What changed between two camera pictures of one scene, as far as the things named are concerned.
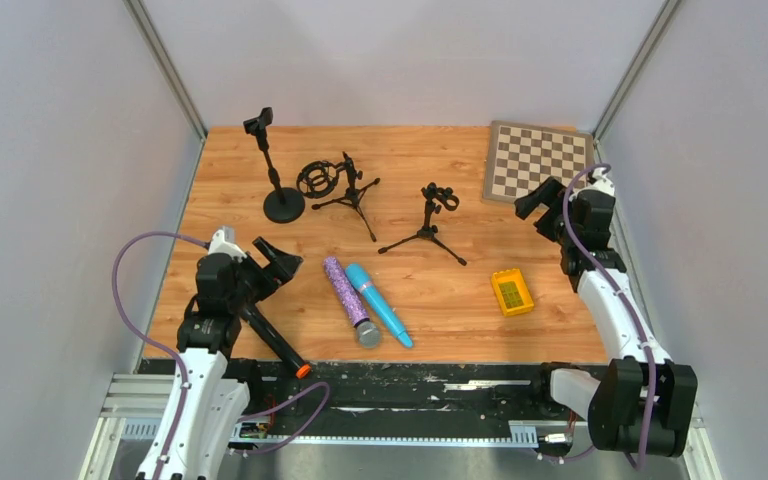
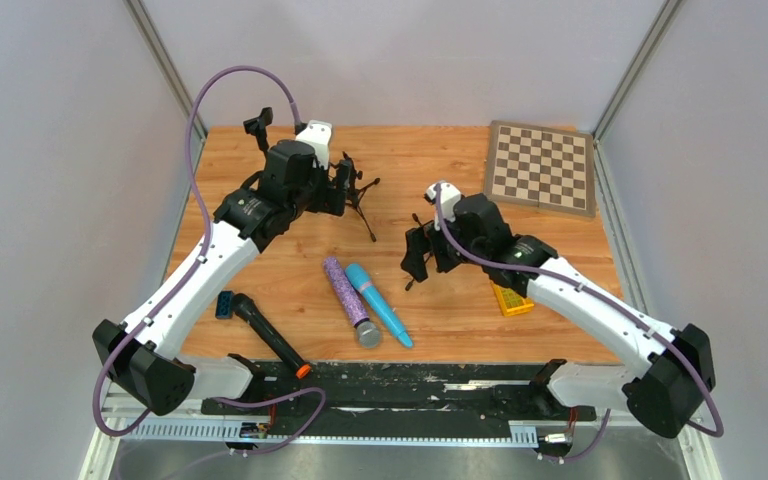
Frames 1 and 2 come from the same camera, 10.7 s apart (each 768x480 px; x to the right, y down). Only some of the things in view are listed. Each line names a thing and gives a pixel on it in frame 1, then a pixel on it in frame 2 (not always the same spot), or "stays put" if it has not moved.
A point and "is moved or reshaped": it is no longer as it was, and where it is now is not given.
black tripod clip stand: x=435 y=196 is moved or reshaped
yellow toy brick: x=512 y=291 stays put
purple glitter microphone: x=367 y=332 stays put
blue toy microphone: x=360 y=279 stays put
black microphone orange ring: x=276 y=340 stays put
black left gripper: x=264 y=270 → x=343 y=183
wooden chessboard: x=520 y=158 stays put
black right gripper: x=552 y=210 → x=417 y=251
